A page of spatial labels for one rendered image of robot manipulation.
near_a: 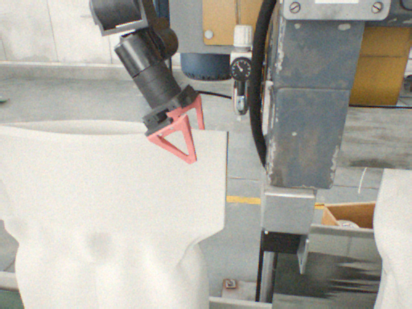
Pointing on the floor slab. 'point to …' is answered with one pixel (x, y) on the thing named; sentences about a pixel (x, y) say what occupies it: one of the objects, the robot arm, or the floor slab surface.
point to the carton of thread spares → (355, 210)
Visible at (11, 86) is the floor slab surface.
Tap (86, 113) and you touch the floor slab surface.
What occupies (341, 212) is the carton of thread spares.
